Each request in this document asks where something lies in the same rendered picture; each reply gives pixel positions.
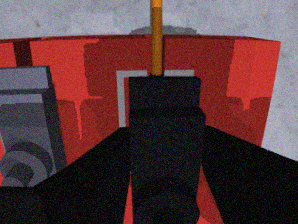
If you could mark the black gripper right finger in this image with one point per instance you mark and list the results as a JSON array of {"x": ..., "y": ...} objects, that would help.
[{"x": 250, "y": 185}]

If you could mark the red flat deck plate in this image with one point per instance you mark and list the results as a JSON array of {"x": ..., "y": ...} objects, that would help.
[{"x": 62, "y": 95}]

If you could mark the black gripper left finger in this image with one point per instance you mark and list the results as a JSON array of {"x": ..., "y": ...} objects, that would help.
[{"x": 91, "y": 190}]

